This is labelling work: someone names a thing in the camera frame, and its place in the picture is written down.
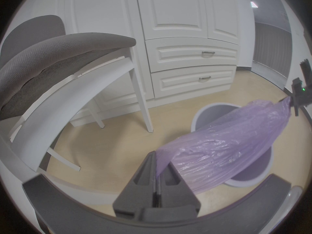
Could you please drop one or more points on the white wardrobe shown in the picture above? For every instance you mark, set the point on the white wardrobe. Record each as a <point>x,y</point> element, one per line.
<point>182,8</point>

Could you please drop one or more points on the grey trash bin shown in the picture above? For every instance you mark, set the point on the grey trash bin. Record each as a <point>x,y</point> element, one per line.
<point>253,177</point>

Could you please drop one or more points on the purple plastic bag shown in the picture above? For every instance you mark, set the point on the purple plastic bag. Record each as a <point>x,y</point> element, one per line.
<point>219,150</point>

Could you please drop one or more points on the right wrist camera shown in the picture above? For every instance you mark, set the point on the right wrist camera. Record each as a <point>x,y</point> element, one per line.
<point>297,83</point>

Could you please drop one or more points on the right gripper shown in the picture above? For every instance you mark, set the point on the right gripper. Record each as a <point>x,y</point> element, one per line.
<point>296,103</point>

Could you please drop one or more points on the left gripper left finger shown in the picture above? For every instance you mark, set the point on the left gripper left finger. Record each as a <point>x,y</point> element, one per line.
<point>141,186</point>

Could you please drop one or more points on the white chair grey seat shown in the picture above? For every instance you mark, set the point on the white chair grey seat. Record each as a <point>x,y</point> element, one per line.
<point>73,43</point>

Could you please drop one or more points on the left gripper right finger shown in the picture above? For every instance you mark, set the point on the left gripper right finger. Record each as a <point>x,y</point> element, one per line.
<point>178,191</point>

